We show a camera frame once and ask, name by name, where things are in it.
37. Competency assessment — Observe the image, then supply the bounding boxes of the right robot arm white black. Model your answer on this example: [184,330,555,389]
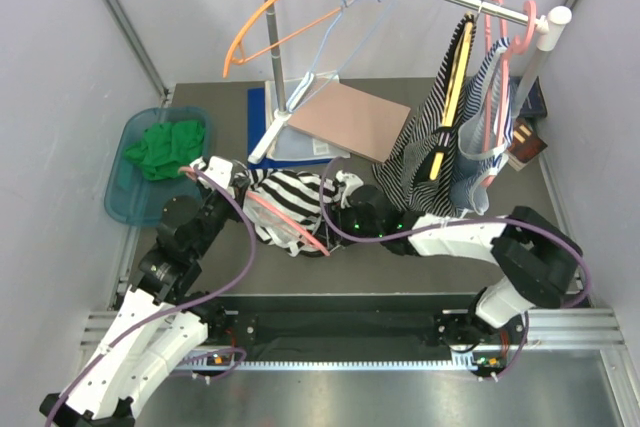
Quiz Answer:
[321,185,583,343]

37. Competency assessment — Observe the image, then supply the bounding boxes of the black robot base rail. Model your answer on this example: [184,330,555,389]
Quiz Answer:
[164,292,529,348]

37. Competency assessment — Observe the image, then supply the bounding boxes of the clothes rack metal white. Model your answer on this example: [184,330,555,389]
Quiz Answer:
[248,0,572,164]

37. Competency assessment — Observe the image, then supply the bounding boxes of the blue mat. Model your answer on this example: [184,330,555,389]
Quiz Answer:
[247,87,330,169]

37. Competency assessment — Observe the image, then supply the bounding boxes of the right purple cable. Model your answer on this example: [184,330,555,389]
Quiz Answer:
[318,159,595,384]

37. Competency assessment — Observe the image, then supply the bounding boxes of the black white striped tank top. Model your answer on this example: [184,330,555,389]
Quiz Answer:
[243,169,340,258]

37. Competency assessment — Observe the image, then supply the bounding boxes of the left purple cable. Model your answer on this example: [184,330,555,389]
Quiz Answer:
[47,166,259,423]

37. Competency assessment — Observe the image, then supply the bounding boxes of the thin striped black white garment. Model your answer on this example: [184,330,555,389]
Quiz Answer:
[372,14,466,217]

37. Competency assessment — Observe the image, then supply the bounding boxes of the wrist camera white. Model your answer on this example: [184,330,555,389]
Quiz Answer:
[334,170,364,209]
[189,156,247,195]

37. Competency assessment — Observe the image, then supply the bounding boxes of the light blue wire hanger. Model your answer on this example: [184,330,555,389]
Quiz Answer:
[285,0,396,114]

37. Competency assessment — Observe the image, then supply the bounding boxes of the brown wooden box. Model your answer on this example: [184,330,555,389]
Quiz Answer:
[507,118,548,171]

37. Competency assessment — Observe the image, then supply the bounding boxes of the orange plastic hanger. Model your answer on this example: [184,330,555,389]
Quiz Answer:
[222,0,350,79]

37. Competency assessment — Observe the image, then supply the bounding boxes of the purple cable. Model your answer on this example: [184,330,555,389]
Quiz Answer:
[47,166,259,423]
[318,159,595,384]

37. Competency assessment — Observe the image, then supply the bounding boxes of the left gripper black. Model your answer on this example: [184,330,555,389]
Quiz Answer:
[189,176,250,260]

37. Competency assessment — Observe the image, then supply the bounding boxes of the yellow black hanger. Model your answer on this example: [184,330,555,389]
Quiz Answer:
[428,13,475,181]

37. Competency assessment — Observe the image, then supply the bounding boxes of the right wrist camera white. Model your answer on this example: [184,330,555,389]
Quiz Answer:
[334,170,364,209]

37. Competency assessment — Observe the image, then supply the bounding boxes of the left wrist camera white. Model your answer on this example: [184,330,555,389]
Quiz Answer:
[189,156,247,195]

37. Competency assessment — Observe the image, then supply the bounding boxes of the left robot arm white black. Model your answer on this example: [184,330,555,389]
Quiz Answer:
[40,168,249,426]

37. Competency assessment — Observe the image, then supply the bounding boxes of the grey slotted cable duct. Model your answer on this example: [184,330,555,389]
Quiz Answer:
[179,349,481,371]

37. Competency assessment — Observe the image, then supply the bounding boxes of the dark blue book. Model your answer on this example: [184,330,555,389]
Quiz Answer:
[510,77,548,119]

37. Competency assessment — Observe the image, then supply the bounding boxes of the blue white striped garment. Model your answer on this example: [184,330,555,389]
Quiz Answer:
[450,37,514,216]

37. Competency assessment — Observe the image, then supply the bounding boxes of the pink brown board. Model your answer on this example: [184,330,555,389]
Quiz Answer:
[288,82,411,162]

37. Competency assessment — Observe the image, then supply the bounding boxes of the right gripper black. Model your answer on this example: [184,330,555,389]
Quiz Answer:
[313,199,384,248]

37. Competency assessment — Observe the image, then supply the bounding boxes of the green cloth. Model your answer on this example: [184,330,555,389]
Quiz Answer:
[124,120,207,181]

